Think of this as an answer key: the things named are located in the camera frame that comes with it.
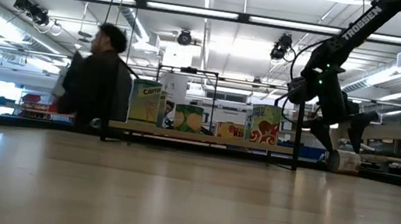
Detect black overhead frame bar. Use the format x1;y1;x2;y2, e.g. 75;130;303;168
66;0;401;47

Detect wooden shelf black metal legs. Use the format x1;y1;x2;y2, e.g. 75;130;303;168
98;55;311;173

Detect green label can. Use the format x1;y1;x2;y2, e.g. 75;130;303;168
172;103;205;135

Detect black overhead camera unit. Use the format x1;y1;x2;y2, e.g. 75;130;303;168
269;30;295;62
10;0;55;28
175;28;195;48

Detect short can silver lid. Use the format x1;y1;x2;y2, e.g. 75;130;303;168
89;117;103;131

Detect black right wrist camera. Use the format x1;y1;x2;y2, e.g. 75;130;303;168
283;75;318;108

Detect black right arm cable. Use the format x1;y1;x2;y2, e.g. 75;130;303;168
280;32;332;125

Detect person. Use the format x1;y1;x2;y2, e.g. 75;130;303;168
161;100;177;128
47;16;141;140

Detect tall yellow carrots can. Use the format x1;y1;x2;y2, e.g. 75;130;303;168
127;78;164;129

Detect black aluminium frame rail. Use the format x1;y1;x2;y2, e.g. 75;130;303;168
0;111;401;191

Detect red storage bins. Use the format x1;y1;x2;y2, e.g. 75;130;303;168
17;90;69;120

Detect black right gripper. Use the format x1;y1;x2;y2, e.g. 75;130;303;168
299;62;387;159

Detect tall green and red can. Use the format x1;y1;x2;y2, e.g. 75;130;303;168
247;102;283;147

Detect short orange label can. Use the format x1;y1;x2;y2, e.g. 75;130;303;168
213;120;247;142

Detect white label can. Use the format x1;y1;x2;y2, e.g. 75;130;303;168
324;147;364;177

